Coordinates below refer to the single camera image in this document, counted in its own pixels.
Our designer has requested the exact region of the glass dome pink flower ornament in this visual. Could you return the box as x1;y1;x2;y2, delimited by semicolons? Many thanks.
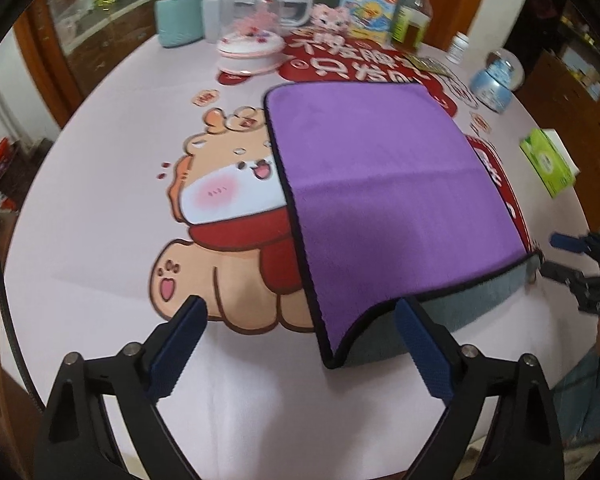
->
216;0;285;77

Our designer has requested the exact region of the wooden glass door cabinet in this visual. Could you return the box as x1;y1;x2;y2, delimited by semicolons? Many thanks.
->
15;0;158;128

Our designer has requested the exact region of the black cable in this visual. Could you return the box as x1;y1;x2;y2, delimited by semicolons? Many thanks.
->
0;196;46;416

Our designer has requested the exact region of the teal cylindrical container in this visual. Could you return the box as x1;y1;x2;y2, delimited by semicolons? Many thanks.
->
155;0;204;49

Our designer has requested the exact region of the translucent white squeeze bottle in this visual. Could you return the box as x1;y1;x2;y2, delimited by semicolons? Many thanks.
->
201;0;221;44

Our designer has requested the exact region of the blue duck carton box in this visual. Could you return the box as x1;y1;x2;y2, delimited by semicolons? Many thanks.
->
339;0;398;46

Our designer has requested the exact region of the blue snow globe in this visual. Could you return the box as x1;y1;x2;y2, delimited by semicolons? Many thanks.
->
469;49;524;114

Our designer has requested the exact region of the cartoon printed tablecloth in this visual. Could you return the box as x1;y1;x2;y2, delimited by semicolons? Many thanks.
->
6;36;595;479

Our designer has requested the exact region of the purple and grey towel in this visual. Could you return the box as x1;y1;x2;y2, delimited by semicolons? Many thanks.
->
263;81;542;370

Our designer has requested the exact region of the small white pill bottle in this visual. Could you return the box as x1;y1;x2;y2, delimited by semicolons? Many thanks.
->
446;32;469;64

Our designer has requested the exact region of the pink brick block figure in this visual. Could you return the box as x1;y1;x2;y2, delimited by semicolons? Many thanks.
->
311;3;350;34

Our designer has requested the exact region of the oil bottle with green label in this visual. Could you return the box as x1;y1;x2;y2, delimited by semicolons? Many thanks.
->
391;0;432;53

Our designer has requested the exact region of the green tissue pack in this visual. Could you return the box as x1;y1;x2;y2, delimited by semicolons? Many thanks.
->
519;128;580;198

